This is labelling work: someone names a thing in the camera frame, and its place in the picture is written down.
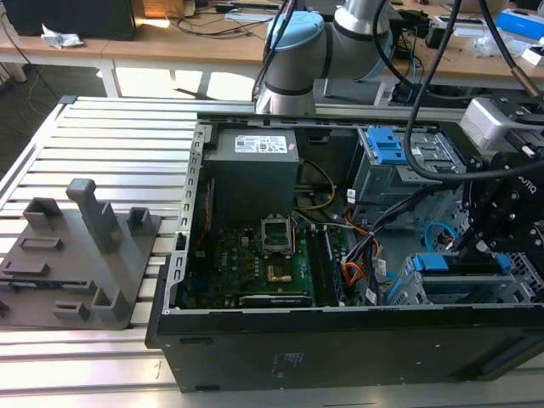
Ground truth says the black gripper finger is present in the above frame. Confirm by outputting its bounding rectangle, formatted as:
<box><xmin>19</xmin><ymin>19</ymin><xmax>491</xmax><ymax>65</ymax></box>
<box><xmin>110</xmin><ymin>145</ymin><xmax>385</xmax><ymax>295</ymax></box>
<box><xmin>455</xmin><ymin>154</ymin><xmax>501</xmax><ymax>258</ymax></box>
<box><xmin>475</xmin><ymin>222</ymin><xmax>544</xmax><ymax>257</ymax></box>

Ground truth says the blue disk wire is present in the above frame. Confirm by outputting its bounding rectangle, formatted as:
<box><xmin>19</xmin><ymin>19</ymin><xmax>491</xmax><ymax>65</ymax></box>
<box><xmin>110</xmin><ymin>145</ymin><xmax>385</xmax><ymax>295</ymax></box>
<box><xmin>423</xmin><ymin>220</ymin><xmax>460</xmax><ymax>258</ymax></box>

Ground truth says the metal disk bay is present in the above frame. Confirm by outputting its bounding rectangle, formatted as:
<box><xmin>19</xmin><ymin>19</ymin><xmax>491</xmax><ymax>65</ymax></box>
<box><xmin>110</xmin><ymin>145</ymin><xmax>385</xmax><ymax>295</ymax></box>
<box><xmin>383</xmin><ymin>253</ymin><xmax>535</xmax><ymax>306</ymax></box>

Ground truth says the black RAM slot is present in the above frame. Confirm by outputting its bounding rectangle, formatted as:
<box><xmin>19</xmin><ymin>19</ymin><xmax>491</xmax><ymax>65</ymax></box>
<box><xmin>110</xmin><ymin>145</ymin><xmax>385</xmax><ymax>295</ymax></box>
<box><xmin>307</xmin><ymin>226</ymin><xmax>326</xmax><ymax>308</ymax></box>

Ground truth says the metal drive cage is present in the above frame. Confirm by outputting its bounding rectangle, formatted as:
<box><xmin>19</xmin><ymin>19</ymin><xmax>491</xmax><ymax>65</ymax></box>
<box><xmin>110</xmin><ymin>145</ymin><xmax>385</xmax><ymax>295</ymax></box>
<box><xmin>353</xmin><ymin>124</ymin><xmax>468</xmax><ymax>207</ymax></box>

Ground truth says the blue drive cage latch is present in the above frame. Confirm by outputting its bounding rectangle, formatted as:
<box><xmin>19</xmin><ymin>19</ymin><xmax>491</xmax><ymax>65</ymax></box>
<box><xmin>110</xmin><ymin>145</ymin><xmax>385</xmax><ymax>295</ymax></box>
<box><xmin>366</xmin><ymin>127</ymin><xmax>404</xmax><ymax>166</ymax></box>

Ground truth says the RAM stick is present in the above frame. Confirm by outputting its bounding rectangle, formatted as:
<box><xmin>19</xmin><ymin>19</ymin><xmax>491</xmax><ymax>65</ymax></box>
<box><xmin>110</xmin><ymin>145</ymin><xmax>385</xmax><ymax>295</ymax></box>
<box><xmin>321</xmin><ymin>228</ymin><xmax>344</xmax><ymax>308</ymax></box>

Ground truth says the blue cardboard box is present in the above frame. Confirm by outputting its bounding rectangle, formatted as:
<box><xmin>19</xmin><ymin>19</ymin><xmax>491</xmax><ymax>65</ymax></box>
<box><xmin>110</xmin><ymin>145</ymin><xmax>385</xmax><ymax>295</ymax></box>
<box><xmin>496</xmin><ymin>7</ymin><xmax>544</xmax><ymax>44</ymax></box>

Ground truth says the black open PC case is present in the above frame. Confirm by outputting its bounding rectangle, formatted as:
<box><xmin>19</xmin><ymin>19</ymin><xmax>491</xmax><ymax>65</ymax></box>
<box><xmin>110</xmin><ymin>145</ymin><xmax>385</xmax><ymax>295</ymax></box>
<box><xmin>145</xmin><ymin>110</ymin><xmax>544</xmax><ymax>394</ymax></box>

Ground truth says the CPU socket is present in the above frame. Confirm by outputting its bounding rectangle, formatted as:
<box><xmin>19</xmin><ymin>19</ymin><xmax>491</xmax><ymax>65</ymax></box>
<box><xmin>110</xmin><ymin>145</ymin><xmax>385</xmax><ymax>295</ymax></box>
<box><xmin>265</xmin><ymin>260</ymin><xmax>295</xmax><ymax>285</ymax></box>

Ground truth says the metal socket cover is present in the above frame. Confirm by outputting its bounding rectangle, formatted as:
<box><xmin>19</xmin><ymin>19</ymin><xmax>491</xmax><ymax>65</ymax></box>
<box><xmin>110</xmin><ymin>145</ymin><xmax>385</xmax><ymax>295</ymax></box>
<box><xmin>259</xmin><ymin>215</ymin><xmax>295</xmax><ymax>258</ymax></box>

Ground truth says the grey power supply unit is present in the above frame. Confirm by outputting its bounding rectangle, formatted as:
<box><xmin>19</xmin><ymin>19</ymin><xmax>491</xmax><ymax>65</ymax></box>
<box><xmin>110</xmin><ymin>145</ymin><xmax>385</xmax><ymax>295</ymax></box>
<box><xmin>202</xmin><ymin>128</ymin><xmax>302</xmax><ymax>210</ymax></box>

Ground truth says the graphics card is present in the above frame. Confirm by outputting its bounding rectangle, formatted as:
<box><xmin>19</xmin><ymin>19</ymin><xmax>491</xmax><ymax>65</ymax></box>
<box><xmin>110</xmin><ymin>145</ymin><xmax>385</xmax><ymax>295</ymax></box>
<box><xmin>238</xmin><ymin>293</ymin><xmax>315</xmax><ymax>309</ymax></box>

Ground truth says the green motherboard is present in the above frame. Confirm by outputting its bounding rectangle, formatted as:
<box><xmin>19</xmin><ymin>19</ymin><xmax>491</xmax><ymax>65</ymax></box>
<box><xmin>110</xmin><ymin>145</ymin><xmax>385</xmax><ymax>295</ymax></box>
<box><xmin>185</xmin><ymin>218</ymin><xmax>354</xmax><ymax>309</ymax></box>

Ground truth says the wooden desk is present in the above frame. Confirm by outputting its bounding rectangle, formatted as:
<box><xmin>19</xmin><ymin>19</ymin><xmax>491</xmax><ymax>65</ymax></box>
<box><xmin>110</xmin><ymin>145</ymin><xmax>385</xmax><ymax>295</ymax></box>
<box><xmin>0</xmin><ymin>0</ymin><xmax>544</xmax><ymax>99</ymax></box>

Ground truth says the grey parts rack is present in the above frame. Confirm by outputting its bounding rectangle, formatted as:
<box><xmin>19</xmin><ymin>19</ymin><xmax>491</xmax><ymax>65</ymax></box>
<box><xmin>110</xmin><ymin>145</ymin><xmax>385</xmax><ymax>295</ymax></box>
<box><xmin>0</xmin><ymin>177</ymin><xmax>163</xmax><ymax>332</ymax></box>

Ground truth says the black box on desk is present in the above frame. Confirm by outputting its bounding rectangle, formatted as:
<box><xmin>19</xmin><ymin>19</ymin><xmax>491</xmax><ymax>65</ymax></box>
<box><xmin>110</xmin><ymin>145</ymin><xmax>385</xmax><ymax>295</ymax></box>
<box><xmin>3</xmin><ymin>0</ymin><xmax>138</xmax><ymax>42</ymax></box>

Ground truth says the crumpled white paper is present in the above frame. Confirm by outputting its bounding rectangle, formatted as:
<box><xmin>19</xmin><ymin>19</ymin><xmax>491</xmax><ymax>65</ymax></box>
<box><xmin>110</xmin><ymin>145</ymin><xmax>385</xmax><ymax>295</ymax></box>
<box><xmin>39</xmin><ymin>22</ymin><xmax>85</xmax><ymax>50</ymax></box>

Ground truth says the silver camera box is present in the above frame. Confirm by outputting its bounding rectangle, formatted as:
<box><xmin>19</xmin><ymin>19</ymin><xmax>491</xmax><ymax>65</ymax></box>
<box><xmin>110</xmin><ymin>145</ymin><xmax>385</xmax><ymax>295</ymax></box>
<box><xmin>460</xmin><ymin>96</ymin><xmax>526</xmax><ymax>150</ymax></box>

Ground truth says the black wire bundle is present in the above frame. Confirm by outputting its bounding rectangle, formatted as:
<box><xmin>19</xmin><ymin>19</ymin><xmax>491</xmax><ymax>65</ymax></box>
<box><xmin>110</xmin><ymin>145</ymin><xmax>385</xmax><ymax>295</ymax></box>
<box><xmin>343</xmin><ymin>185</ymin><xmax>462</xmax><ymax>308</ymax></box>

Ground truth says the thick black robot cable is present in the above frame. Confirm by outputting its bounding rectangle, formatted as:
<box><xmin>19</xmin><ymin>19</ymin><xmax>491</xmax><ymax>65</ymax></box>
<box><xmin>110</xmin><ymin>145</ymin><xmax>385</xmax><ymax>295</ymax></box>
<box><xmin>402</xmin><ymin>0</ymin><xmax>465</xmax><ymax>184</ymax></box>

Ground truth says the black cable brown end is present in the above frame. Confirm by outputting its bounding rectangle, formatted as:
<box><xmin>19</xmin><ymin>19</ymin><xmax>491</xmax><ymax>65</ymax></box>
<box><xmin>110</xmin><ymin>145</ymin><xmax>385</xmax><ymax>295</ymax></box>
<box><xmin>479</xmin><ymin>0</ymin><xmax>541</xmax><ymax>99</ymax></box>

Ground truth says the yellow wire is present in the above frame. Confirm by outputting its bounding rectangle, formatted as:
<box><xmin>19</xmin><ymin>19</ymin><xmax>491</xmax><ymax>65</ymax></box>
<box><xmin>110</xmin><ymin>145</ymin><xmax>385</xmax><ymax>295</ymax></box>
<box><xmin>293</xmin><ymin>158</ymin><xmax>337</xmax><ymax>210</ymax></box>

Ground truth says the orange wire bundle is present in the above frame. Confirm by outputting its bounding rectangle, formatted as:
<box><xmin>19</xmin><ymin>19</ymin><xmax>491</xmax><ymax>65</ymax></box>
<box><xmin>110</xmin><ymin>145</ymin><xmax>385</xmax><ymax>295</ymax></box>
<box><xmin>343</xmin><ymin>235</ymin><xmax>380</xmax><ymax>292</ymax></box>

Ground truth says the case fan with red wire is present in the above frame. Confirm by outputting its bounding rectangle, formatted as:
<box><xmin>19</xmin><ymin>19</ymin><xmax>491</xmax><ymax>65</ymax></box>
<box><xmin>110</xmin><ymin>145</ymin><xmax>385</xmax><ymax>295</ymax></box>
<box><xmin>191</xmin><ymin>177</ymin><xmax>218</xmax><ymax>258</ymax></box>

